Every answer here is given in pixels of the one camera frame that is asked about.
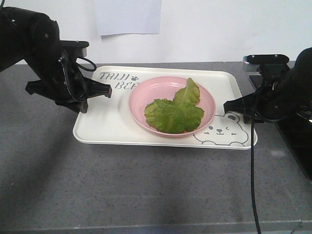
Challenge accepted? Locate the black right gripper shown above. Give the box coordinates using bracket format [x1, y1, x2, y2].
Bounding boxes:
[223, 70, 312, 124]

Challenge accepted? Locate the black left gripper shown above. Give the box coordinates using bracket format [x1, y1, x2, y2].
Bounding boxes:
[25, 52, 112, 114]

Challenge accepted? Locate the cream bear serving tray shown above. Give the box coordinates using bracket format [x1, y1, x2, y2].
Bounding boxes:
[73, 66, 257, 150]

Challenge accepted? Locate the green lettuce leaf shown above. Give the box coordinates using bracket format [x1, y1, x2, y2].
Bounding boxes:
[144, 78, 204, 134]

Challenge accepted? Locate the pink round plate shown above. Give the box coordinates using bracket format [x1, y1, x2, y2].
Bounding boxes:
[128, 77, 216, 137]

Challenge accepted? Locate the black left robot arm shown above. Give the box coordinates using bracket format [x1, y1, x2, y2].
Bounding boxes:
[0, 6, 112, 113]

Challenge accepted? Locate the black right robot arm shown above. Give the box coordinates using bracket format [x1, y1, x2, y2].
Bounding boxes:
[223, 48, 312, 123]

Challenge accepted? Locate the black induction cooktop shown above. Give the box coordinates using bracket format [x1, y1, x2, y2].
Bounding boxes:
[249, 74, 312, 181]

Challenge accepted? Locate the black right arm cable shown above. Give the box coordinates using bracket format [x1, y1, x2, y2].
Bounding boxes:
[250, 80, 263, 234]

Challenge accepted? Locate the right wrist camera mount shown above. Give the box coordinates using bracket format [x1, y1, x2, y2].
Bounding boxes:
[243, 54, 290, 79]

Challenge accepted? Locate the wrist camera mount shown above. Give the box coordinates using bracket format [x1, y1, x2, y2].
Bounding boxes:
[243, 54, 290, 79]
[60, 40, 89, 58]

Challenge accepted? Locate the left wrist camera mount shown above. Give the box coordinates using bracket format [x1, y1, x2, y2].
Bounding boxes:
[60, 40, 89, 58]

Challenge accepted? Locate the white paper sheet on wall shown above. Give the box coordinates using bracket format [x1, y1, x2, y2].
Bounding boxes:
[93, 0, 162, 36]

